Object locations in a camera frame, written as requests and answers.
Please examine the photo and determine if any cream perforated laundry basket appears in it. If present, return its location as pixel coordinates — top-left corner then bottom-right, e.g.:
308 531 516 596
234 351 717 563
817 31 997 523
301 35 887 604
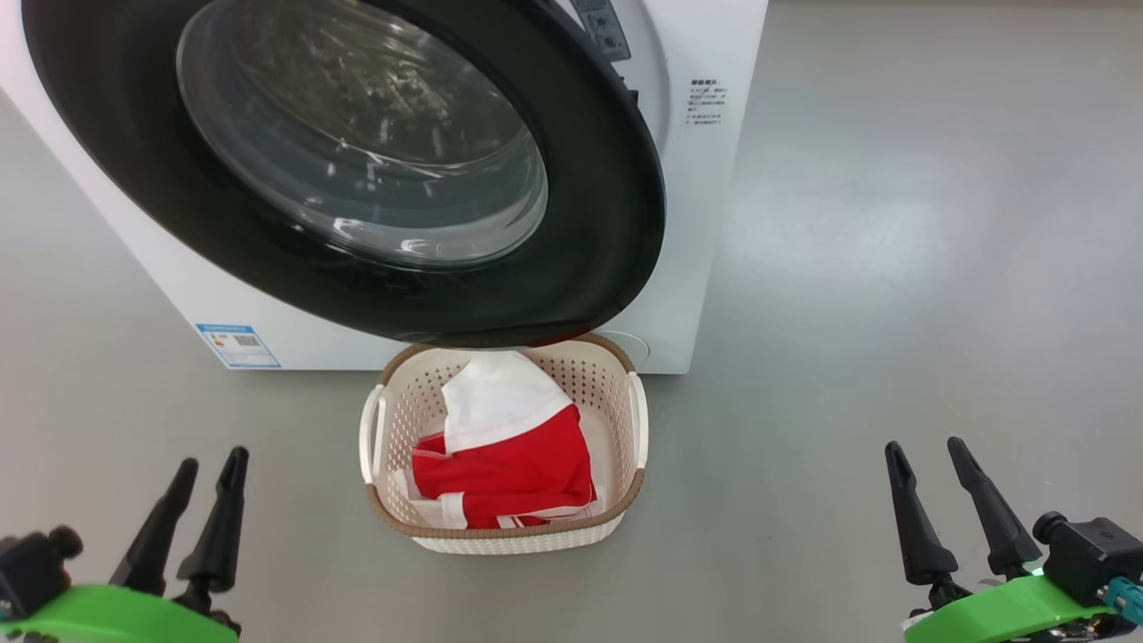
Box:
359 333 649 555

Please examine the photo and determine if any red and white garment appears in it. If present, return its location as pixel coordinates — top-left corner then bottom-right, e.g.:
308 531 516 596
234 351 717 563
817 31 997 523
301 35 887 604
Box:
411 350 599 530

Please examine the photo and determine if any grey warning sticker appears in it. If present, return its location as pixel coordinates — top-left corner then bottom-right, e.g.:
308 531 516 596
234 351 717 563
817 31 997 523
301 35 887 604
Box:
571 0 632 62

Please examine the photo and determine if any white front-loading washing machine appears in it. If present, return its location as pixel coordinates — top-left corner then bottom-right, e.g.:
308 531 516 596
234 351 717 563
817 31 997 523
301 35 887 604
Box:
0 0 769 376

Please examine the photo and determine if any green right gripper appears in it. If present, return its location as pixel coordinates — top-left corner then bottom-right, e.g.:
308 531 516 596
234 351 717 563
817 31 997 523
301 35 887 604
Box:
885 437 1117 643

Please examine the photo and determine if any washing machine door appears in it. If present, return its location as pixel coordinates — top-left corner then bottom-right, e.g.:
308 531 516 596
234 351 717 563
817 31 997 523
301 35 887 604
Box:
20 0 667 349

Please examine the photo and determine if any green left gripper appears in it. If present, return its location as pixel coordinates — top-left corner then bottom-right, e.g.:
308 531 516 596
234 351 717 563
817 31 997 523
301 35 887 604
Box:
0 447 250 643

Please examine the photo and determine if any small printed text label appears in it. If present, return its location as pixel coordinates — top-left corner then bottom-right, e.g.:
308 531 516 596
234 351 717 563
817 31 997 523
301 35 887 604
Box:
686 79 729 126

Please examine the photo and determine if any black cable teal connector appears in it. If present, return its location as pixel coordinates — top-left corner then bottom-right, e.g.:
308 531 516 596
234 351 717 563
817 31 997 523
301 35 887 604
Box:
1103 576 1143 628

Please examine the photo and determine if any blue energy label sticker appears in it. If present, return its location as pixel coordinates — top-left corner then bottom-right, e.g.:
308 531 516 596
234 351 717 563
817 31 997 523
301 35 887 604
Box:
195 322 281 370

